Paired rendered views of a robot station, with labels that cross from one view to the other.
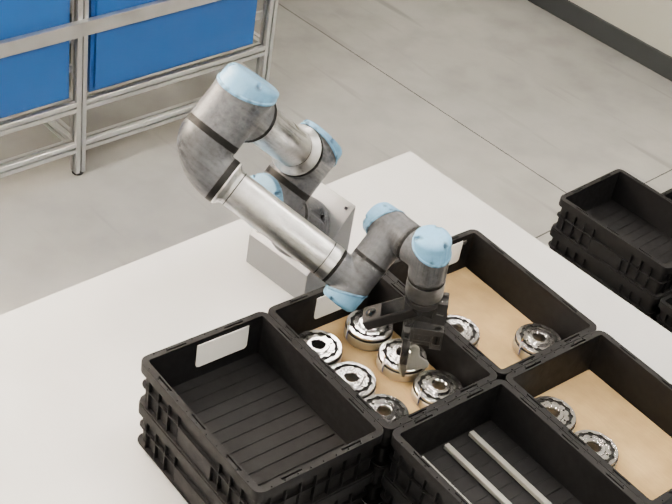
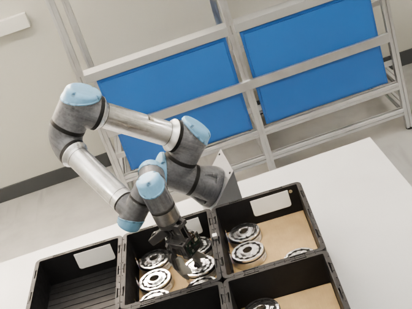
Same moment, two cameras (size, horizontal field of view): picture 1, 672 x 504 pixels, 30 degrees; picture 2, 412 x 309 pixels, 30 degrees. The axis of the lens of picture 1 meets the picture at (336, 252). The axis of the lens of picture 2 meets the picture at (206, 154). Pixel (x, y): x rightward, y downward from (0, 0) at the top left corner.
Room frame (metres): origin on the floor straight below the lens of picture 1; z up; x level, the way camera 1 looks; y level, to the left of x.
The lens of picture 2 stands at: (0.76, -1.72, 2.17)
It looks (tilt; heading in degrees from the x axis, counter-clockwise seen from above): 26 degrees down; 48
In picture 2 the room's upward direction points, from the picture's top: 19 degrees counter-clockwise
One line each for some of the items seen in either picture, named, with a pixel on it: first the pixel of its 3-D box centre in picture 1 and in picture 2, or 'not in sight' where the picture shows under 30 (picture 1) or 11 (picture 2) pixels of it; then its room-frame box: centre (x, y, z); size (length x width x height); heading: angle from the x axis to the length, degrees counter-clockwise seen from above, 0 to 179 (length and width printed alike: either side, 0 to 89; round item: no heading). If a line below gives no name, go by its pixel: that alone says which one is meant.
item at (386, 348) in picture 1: (402, 355); (198, 266); (1.98, -0.18, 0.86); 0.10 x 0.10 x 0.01
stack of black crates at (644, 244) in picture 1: (621, 275); not in sight; (3.06, -0.86, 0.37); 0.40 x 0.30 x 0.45; 48
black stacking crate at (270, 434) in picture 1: (257, 418); (81, 298); (1.71, 0.09, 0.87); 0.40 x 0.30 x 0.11; 44
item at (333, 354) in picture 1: (318, 346); (154, 259); (1.96, 0.00, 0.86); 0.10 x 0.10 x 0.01
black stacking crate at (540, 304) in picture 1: (481, 318); (269, 243); (2.13, -0.34, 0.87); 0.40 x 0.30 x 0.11; 44
